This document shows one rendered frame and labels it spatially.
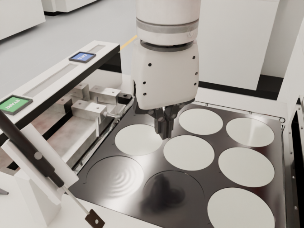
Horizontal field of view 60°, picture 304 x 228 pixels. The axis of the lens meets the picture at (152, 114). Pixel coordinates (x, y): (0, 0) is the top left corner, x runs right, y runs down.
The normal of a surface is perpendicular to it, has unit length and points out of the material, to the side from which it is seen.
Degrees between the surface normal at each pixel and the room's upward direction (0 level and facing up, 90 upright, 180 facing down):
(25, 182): 90
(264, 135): 0
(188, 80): 91
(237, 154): 0
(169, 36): 90
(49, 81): 0
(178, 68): 91
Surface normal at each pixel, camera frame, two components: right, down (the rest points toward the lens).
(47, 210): 0.94, 0.20
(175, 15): 0.13, 0.57
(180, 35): 0.35, 0.54
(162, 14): -0.25, 0.56
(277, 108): 0.00, -0.82
